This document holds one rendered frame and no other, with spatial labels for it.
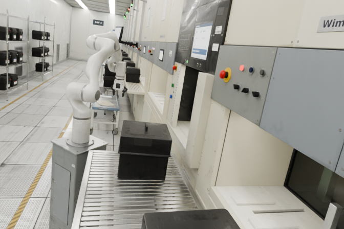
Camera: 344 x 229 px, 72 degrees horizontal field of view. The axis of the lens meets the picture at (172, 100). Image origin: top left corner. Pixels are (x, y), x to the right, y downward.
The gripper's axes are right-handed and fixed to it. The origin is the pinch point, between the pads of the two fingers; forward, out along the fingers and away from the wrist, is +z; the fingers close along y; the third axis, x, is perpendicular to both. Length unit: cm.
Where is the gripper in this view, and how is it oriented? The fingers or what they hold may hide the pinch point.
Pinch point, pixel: (118, 95)
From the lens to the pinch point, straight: 228.0
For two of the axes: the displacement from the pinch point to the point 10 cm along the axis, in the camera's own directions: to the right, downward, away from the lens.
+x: 1.9, -1.8, 9.7
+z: -1.5, 9.7, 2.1
